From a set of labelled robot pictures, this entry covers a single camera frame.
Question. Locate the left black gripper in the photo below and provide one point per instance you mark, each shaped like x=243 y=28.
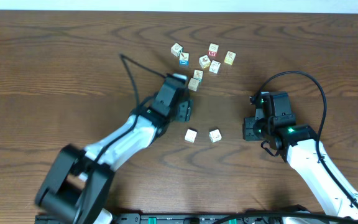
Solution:
x=188 y=116

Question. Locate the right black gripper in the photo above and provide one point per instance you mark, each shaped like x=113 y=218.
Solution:
x=249 y=133

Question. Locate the wooden block red seven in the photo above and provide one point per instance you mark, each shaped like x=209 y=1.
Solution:
x=190 y=135

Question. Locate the wooden block green letter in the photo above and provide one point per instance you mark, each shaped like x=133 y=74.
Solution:
x=215 y=135

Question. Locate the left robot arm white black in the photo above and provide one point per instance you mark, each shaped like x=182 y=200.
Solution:
x=77 y=185

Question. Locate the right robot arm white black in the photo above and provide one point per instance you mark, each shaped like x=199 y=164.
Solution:
x=300 y=146

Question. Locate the wooden block teal side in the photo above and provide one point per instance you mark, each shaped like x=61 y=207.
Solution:
x=198 y=74

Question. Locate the wooden block blue side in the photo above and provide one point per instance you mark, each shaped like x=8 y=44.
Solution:
x=184 y=58

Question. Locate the wooden block centre brown print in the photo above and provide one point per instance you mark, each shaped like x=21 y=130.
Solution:
x=204 y=61

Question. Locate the wooden block red M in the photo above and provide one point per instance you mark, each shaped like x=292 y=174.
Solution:
x=213 y=50

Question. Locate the wooden block yellow print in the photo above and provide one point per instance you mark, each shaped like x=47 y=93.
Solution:
x=230 y=57

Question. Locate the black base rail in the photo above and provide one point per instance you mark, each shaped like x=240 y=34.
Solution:
x=134 y=218

